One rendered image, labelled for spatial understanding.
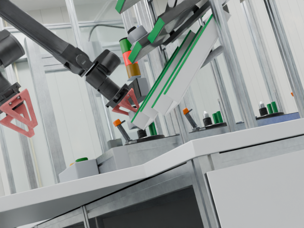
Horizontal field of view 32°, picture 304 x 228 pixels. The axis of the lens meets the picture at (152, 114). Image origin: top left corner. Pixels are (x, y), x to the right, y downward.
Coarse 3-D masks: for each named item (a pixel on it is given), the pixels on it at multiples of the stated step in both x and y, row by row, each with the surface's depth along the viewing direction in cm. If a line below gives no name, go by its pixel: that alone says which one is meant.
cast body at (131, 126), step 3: (135, 108) 171; (129, 111) 173; (132, 111) 171; (129, 114) 173; (132, 114) 171; (129, 117) 174; (132, 117) 172; (129, 120) 171; (129, 123) 171; (132, 123) 169; (129, 126) 172; (132, 126) 170; (135, 126) 169; (129, 129) 172
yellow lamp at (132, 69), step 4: (132, 64) 197; (136, 64) 197; (128, 68) 197; (132, 68) 196; (136, 68) 197; (128, 72) 197; (132, 72) 196; (136, 72) 196; (140, 72) 198; (128, 76) 197
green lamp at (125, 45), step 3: (123, 39) 198; (126, 39) 198; (120, 42) 199; (123, 42) 198; (126, 42) 198; (129, 42) 198; (120, 45) 200; (123, 45) 198; (126, 45) 198; (129, 45) 198; (123, 48) 198; (126, 48) 198; (129, 48) 198; (123, 51) 198; (126, 51) 198
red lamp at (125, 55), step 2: (124, 52) 198; (126, 52) 198; (128, 52) 197; (130, 52) 197; (124, 54) 198; (126, 54) 198; (128, 54) 197; (124, 56) 198; (126, 56) 197; (128, 56) 197; (124, 58) 198; (126, 58) 197; (124, 60) 198; (126, 60) 197; (128, 60) 197; (124, 62) 199; (126, 62) 197; (128, 62) 197; (130, 62) 197; (136, 62) 198; (126, 64) 198; (128, 64) 197
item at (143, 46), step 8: (168, 0) 147; (176, 0) 148; (168, 8) 147; (160, 16) 160; (144, 40) 143; (160, 40) 151; (136, 48) 145; (144, 48) 144; (152, 48) 154; (136, 56) 149
